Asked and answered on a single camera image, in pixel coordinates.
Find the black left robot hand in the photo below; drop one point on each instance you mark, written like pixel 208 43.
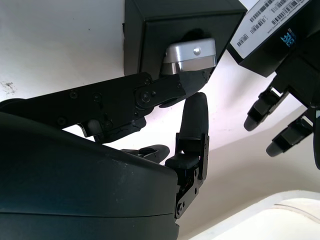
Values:
pixel 300 82

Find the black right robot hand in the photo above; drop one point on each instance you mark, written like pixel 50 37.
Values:
pixel 75 187

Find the black box lid with label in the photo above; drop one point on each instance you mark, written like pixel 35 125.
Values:
pixel 262 32

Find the small silver depth camera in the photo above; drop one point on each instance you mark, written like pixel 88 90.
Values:
pixel 190 55

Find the black camera box base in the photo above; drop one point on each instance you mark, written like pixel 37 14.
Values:
pixel 180 15

